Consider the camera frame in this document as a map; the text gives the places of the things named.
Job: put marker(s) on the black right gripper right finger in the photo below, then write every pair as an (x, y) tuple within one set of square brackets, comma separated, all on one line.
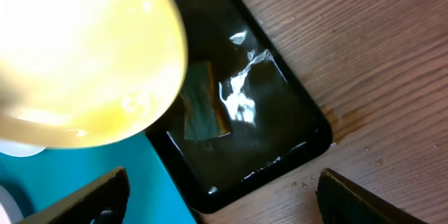
[(340, 200)]

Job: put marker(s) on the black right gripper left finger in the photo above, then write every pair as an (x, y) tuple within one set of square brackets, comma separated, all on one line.
[(104, 200)]

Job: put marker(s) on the black water tray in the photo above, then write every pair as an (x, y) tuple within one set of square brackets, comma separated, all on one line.
[(275, 124)]

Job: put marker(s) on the teal plastic tray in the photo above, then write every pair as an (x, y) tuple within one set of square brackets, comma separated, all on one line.
[(38, 181)]

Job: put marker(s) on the white plate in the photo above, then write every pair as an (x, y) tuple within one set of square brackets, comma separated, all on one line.
[(19, 150)]

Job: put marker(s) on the yellow plate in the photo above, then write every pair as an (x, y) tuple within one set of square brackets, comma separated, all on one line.
[(83, 73)]

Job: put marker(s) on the yellow green sponge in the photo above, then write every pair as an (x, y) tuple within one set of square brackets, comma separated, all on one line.
[(204, 117)]

